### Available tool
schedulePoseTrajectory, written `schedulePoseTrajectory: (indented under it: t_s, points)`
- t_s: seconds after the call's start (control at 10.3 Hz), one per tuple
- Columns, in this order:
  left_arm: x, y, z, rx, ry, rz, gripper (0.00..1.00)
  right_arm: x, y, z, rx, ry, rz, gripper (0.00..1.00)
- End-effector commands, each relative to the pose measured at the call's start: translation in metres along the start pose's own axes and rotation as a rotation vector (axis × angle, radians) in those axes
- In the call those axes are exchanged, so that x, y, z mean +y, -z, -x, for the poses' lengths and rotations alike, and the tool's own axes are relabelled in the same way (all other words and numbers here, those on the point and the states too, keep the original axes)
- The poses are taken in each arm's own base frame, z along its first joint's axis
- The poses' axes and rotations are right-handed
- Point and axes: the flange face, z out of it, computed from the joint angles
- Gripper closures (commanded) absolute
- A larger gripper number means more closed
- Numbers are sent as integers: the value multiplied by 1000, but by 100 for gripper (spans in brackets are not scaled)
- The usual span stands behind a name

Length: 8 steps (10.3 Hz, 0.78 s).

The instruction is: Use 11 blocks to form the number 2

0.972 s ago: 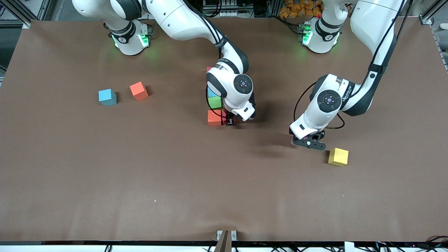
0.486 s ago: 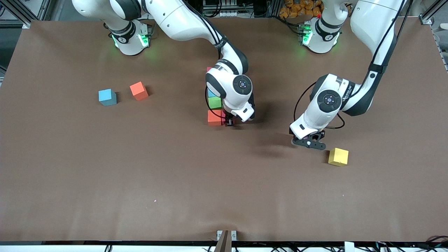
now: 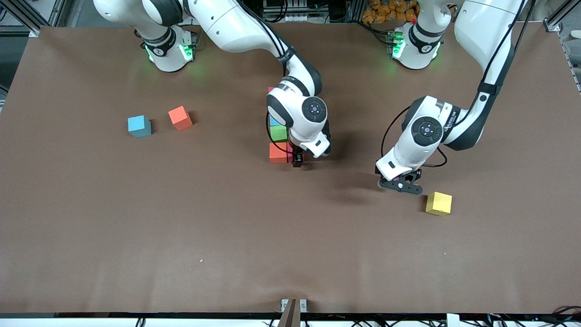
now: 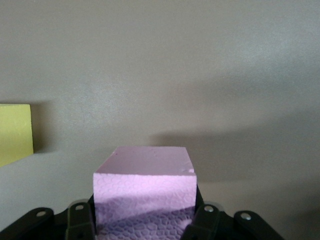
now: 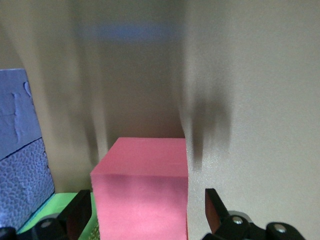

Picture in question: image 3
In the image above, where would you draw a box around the orange foam cube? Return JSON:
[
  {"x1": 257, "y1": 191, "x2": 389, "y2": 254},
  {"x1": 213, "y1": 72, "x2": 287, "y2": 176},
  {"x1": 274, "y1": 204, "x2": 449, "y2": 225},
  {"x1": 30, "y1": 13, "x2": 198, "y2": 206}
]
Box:
[
  {"x1": 168, "y1": 106, "x2": 194, "y2": 131},
  {"x1": 269, "y1": 142, "x2": 291, "y2": 164}
]

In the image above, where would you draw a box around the yellow foam cube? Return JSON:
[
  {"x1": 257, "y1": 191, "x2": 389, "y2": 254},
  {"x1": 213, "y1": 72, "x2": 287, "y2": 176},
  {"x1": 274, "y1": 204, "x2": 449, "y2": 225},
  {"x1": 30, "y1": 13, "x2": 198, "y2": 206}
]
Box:
[{"x1": 425, "y1": 192, "x2": 453, "y2": 217}]

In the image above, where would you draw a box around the brown table cover sheet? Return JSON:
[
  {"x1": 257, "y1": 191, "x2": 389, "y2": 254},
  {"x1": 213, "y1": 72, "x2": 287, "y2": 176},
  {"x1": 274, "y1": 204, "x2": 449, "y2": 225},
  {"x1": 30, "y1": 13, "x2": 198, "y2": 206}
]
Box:
[{"x1": 0, "y1": 20, "x2": 581, "y2": 315}]

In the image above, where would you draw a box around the pile of orange objects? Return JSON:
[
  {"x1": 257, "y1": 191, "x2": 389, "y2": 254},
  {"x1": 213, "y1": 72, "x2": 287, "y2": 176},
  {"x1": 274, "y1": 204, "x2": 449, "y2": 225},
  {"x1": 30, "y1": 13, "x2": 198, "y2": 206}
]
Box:
[{"x1": 362, "y1": 0, "x2": 420, "y2": 24}]

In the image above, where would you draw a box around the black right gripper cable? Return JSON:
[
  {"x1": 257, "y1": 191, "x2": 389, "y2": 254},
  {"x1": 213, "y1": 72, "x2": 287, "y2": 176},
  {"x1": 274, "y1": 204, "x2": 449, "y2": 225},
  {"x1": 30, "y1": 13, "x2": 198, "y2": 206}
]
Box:
[{"x1": 265, "y1": 108, "x2": 296, "y2": 155}]

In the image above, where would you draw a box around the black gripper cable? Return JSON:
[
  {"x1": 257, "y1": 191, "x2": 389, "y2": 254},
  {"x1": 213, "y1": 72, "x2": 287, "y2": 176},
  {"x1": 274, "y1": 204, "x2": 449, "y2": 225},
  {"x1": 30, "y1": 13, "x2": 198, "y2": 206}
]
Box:
[
  {"x1": 265, "y1": 108, "x2": 296, "y2": 155},
  {"x1": 380, "y1": 107, "x2": 448, "y2": 168}
]

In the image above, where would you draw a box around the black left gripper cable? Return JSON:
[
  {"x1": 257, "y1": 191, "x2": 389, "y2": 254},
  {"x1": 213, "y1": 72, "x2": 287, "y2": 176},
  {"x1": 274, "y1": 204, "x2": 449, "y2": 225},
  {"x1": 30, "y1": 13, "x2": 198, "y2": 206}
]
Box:
[{"x1": 380, "y1": 107, "x2": 448, "y2": 168}]

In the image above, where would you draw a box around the metal bracket with post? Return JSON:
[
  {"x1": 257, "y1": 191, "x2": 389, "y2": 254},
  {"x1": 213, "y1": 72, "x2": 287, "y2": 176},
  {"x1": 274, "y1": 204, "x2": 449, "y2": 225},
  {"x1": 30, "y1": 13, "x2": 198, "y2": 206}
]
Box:
[{"x1": 278, "y1": 298, "x2": 308, "y2": 327}]

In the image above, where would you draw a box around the aluminium edge rail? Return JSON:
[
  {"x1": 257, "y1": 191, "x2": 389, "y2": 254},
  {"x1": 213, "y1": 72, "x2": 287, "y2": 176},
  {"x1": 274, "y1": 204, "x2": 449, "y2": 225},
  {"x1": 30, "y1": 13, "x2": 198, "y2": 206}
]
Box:
[{"x1": 562, "y1": 37, "x2": 581, "y2": 95}]

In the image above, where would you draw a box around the aluminium frame profile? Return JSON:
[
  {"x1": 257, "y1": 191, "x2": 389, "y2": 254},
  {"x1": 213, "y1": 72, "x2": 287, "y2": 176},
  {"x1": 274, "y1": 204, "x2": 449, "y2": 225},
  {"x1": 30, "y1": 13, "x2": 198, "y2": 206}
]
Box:
[
  {"x1": 542, "y1": 0, "x2": 581, "y2": 28},
  {"x1": 0, "y1": 0, "x2": 75, "y2": 29}
]

